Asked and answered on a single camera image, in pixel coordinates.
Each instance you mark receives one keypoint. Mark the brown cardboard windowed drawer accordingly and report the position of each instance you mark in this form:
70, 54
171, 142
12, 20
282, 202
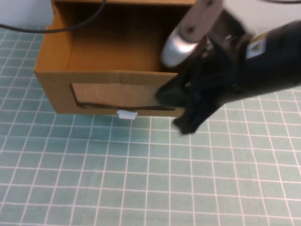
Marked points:
58, 94

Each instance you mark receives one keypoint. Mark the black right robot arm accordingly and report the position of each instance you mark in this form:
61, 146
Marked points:
277, 61

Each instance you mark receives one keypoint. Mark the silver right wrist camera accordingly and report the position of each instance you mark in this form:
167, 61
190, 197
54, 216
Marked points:
181, 44

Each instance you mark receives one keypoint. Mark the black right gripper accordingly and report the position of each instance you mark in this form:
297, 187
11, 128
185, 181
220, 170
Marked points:
211, 77

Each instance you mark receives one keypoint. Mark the brown cardboard shoe box sleeve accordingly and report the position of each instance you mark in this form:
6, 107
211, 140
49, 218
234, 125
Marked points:
122, 1

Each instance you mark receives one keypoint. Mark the green white-grid tablecloth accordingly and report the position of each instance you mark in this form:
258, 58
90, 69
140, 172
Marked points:
141, 176

